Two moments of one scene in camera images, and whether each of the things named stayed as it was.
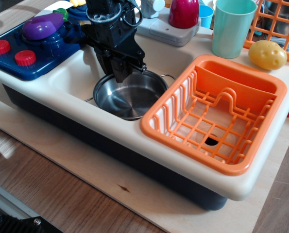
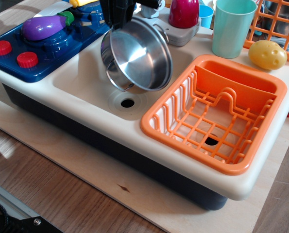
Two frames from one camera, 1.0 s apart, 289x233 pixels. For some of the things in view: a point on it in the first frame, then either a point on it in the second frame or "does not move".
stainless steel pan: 140,94 → 136,56
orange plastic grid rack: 278,21 does not move
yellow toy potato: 267,54 does not move
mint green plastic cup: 233,19 does not move
